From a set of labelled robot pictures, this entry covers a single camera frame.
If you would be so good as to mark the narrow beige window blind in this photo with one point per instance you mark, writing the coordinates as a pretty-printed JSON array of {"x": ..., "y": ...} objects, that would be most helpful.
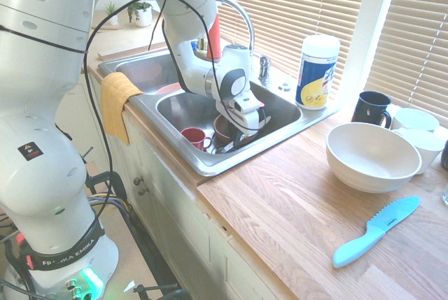
[{"x": 416, "y": 41}]

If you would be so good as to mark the white cup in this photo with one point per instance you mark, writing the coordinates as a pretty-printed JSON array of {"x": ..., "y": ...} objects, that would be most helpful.
[{"x": 414, "y": 120}]

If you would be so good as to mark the chrome gooseneck faucet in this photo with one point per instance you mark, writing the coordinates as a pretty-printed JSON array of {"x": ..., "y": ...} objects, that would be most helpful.
[{"x": 245, "y": 20}]

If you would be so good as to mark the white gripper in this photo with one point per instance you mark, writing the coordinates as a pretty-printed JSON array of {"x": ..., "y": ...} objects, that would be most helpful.
[{"x": 250, "y": 120}]

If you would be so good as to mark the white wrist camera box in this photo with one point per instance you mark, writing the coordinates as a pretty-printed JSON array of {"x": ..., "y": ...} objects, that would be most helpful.
[{"x": 245, "y": 103}]

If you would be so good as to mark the chrome sink hole cap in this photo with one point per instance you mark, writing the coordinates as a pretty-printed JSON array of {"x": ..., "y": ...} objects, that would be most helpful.
[{"x": 285, "y": 86}]

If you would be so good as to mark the disinfecting wipes canister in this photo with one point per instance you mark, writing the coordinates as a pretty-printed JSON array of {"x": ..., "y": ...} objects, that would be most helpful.
[{"x": 316, "y": 72}]

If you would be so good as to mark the wide beige window blind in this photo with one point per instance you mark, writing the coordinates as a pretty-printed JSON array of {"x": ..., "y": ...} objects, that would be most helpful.
[{"x": 297, "y": 6}]

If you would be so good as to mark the brown wooden bowl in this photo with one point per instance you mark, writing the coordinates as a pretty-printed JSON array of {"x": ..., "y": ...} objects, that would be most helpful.
[{"x": 221, "y": 128}]

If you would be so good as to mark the red enamel mug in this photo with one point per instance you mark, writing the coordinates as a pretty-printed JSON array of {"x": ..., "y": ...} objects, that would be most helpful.
[{"x": 192, "y": 136}]

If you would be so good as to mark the dark round object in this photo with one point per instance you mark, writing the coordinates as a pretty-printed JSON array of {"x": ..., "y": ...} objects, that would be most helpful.
[{"x": 444, "y": 155}]

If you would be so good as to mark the large white bowl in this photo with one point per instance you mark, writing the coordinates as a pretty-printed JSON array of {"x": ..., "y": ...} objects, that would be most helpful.
[{"x": 371, "y": 163}]

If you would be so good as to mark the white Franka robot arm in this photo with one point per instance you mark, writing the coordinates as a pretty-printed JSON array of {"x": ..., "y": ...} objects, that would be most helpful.
[{"x": 38, "y": 111}]

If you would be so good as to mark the yellow-orange dish cloth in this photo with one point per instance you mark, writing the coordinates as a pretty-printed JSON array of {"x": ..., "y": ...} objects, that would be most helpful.
[{"x": 113, "y": 104}]

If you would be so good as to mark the orange dish soap bottle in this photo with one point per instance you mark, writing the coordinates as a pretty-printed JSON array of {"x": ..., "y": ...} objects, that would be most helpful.
[{"x": 214, "y": 37}]

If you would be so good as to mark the white kitchen cabinet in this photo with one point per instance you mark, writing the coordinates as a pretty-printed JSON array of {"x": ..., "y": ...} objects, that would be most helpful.
[{"x": 182, "y": 230}]

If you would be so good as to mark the stainless steel kitchen sink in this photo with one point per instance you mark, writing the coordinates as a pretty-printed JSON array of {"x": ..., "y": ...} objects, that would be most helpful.
[{"x": 182, "y": 107}]

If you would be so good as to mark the pink bowl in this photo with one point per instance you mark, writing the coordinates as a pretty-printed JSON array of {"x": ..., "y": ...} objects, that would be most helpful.
[{"x": 169, "y": 88}]

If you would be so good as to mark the black metal clamp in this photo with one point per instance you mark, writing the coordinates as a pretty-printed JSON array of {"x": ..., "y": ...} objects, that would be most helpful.
[{"x": 154, "y": 289}]

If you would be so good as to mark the small white bowl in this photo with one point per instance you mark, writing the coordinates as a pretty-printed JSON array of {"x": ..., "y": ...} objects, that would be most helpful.
[{"x": 428, "y": 149}]

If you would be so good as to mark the black ceramic mug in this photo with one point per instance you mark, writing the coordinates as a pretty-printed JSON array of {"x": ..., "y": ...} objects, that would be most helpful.
[{"x": 367, "y": 111}]

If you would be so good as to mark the small spiky potted plant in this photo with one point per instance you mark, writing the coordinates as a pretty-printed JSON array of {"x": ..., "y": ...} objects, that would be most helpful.
[{"x": 111, "y": 13}]

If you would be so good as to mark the light blue plastic knife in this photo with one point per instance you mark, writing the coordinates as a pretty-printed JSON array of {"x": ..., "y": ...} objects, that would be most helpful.
[{"x": 376, "y": 231}]

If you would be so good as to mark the potted plant in white pot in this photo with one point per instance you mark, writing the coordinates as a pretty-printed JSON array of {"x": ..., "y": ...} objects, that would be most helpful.
[{"x": 143, "y": 15}]

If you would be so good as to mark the dark cabinet knob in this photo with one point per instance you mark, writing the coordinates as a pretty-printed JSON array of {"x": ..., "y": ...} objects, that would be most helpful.
[
  {"x": 142, "y": 192},
  {"x": 137, "y": 181}
]

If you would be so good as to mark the clear drinking glass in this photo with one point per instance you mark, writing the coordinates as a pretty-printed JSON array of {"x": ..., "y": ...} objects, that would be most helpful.
[{"x": 445, "y": 194}]

